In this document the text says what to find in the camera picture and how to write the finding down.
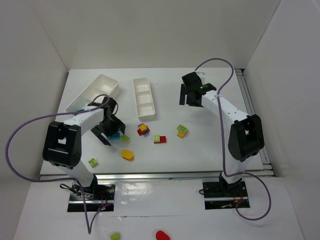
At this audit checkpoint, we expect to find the teal long lego brick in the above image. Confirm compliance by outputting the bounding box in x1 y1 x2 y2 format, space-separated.
108 132 120 141

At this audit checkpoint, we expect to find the lime lego brick front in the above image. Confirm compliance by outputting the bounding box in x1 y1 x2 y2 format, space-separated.
88 158 99 168

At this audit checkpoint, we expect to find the lime lego brick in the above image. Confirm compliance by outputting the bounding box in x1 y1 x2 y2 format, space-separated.
119 134 131 144
88 158 99 168

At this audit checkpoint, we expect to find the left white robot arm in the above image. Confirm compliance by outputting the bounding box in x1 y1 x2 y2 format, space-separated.
42 94 126 198

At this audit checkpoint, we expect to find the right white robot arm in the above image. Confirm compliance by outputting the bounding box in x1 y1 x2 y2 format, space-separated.
179 72 265 196

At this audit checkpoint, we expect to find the lime lego brick centre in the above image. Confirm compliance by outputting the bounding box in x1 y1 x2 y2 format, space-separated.
119 134 131 144

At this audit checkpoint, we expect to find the red yellow purple lego stack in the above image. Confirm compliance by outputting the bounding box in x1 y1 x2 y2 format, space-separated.
137 123 150 136

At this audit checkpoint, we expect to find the yellow oval lego piece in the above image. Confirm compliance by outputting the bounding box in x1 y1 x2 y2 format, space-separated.
121 149 134 161

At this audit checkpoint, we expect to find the lime and yellow lego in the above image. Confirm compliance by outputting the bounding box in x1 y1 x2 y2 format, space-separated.
176 124 188 139

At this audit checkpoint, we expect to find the centre white compartment tray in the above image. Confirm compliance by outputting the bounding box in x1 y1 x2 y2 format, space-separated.
132 77 156 121

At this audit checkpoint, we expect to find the white compartment tray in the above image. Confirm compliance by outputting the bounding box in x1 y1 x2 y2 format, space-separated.
65 74 120 113
132 77 156 121

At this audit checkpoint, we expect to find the lime and red lego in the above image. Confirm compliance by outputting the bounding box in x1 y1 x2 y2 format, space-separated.
153 135 167 144

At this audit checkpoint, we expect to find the left white compartment tray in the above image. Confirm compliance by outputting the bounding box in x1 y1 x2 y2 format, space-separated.
65 74 120 113

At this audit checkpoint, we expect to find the lime lego foreground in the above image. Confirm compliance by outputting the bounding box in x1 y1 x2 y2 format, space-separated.
110 232 121 240

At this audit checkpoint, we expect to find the red oval lego foreground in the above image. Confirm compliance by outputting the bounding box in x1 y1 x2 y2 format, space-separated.
155 230 171 240

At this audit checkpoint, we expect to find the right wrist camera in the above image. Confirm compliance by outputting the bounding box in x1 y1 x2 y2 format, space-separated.
196 72 206 77

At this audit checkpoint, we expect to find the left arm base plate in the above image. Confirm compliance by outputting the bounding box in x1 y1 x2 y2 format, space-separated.
59 183 116 213

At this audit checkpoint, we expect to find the front aluminium rail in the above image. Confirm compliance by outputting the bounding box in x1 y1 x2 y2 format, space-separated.
40 169 275 181

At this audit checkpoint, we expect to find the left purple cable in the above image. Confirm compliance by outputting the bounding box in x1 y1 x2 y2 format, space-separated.
5 94 111 235

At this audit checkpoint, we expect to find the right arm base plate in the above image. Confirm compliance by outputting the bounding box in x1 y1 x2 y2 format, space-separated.
198 181 250 210

